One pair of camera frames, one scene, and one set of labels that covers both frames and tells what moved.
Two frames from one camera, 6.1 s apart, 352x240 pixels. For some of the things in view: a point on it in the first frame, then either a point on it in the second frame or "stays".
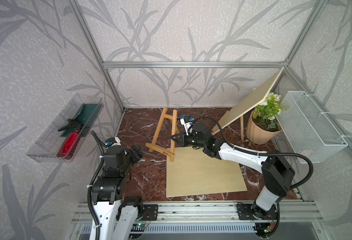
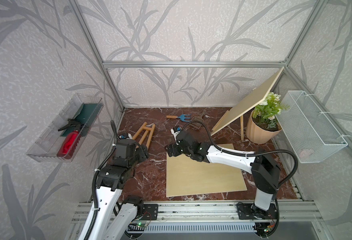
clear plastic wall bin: x=58 y=144 stays
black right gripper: x=181 y=140 → x=168 y=149
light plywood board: x=193 y=172 stays
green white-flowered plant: x=268 y=110 stays
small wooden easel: x=170 y=153 → x=147 y=129
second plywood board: x=257 y=96 stays
